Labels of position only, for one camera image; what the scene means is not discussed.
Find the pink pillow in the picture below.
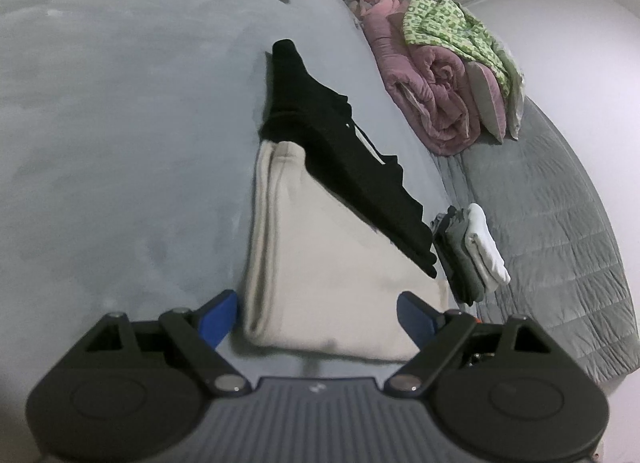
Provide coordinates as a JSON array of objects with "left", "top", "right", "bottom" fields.
[{"left": 467, "top": 62, "right": 506, "bottom": 144}]

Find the pink quilt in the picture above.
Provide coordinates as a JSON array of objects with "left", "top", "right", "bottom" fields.
[{"left": 357, "top": 0, "right": 506, "bottom": 157}]

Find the grey quilted blanket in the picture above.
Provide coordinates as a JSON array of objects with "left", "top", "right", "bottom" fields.
[{"left": 435, "top": 98, "right": 636, "bottom": 384}]

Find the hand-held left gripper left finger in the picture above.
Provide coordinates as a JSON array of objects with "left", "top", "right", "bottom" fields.
[{"left": 85, "top": 289, "right": 251, "bottom": 396}]

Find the white folded garment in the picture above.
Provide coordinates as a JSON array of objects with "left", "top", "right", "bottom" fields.
[{"left": 464, "top": 203, "right": 512, "bottom": 289}]

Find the dark folded garment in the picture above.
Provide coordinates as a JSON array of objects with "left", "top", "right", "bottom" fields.
[{"left": 431, "top": 213, "right": 473, "bottom": 307}]

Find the pale folded blanket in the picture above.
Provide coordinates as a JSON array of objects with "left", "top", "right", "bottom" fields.
[{"left": 492, "top": 38, "right": 526, "bottom": 140}]

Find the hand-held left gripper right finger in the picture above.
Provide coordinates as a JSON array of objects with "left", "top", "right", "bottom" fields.
[{"left": 382, "top": 291, "right": 568, "bottom": 396}]

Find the grey bed sheet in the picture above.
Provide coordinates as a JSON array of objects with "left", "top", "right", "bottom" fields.
[{"left": 0, "top": 0, "right": 481, "bottom": 463}]

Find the black and cream sweater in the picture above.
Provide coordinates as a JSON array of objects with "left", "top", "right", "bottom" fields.
[{"left": 242, "top": 39, "right": 451, "bottom": 363}]

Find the green patterned cloth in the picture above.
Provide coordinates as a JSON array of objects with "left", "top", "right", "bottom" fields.
[{"left": 402, "top": 0, "right": 516, "bottom": 94}]

